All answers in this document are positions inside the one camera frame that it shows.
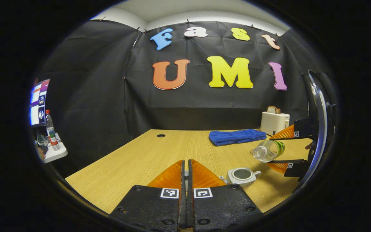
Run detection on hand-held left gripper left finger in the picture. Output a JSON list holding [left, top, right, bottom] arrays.
[[110, 159, 186, 231]]

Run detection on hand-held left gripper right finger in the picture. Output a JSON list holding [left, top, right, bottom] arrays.
[[187, 159, 263, 232]]

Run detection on white flower print teacup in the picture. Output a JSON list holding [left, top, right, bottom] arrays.
[[218, 167, 262, 189]]

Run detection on green label water bottle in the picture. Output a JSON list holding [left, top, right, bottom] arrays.
[[251, 140, 286, 163]]

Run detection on red label plastic bottle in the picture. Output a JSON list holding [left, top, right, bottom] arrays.
[[45, 110, 61, 151]]

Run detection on white toaster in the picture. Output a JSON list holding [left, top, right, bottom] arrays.
[[260, 111, 290, 136]]

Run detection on blue towel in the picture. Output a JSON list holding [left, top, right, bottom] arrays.
[[209, 129, 267, 146]]

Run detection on black backdrop cloth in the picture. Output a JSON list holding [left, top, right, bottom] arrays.
[[36, 19, 337, 178]]

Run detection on white side table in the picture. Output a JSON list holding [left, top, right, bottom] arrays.
[[35, 132, 68, 164]]

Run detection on computer monitor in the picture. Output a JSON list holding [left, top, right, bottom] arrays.
[[29, 79, 51, 127]]

